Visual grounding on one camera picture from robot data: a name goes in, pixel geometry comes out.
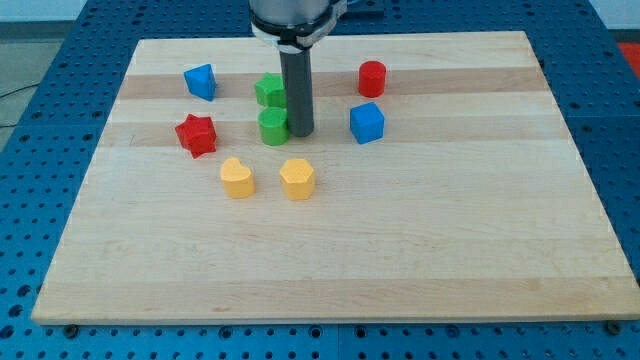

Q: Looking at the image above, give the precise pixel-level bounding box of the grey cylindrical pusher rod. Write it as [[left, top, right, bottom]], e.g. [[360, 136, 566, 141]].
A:
[[280, 49, 314, 137]]

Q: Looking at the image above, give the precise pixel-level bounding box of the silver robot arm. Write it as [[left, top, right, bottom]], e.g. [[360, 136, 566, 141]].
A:
[[249, 0, 348, 137]]

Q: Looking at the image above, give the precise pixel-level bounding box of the yellow hexagon block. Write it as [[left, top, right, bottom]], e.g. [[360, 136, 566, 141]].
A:
[[279, 158, 315, 201]]

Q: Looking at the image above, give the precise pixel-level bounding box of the green star block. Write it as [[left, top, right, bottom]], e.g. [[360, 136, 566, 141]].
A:
[[254, 73, 287, 108]]

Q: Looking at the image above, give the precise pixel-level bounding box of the green cylinder block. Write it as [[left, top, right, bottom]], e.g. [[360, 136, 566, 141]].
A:
[[258, 107, 289, 146]]

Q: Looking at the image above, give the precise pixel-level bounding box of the red cylinder block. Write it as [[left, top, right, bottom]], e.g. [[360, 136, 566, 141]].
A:
[[358, 61, 386, 98]]

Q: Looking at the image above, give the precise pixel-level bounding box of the blue cube block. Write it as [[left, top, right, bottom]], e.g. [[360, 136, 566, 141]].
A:
[[350, 102, 385, 144]]

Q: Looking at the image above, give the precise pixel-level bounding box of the blue triangle block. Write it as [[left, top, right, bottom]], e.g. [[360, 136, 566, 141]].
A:
[[183, 64, 217, 101]]

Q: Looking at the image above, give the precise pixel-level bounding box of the red star block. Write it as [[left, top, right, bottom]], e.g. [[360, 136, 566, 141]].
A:
[[175, 114, 217, 158]]

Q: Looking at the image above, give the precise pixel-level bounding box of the yellow heart block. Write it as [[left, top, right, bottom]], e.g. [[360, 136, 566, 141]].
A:
[[220, 157, 255, 199]]

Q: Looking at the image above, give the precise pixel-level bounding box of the light wooden board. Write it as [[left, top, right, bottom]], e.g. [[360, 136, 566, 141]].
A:
[[32, 31, 639, 325]]

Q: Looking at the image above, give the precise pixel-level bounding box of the black cable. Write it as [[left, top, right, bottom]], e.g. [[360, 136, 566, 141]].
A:
[[0, 83, 39, 100]]

